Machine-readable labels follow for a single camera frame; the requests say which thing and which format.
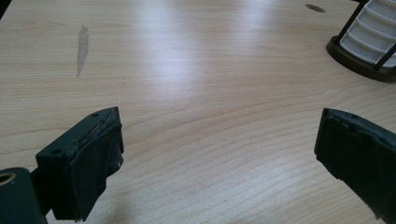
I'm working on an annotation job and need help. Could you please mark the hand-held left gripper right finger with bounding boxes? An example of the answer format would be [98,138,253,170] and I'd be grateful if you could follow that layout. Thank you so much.
[314,107,396,224]

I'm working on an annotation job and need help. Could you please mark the brown cup holder black wire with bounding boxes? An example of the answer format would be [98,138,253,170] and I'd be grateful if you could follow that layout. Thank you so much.
[325,0,396,83]

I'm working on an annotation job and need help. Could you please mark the stack of white ribbed cups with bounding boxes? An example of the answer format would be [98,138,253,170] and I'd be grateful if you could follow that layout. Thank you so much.
[339,0,396,68]

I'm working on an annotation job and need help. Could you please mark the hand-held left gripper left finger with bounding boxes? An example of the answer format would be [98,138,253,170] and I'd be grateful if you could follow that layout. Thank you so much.
[31,106,125,222]

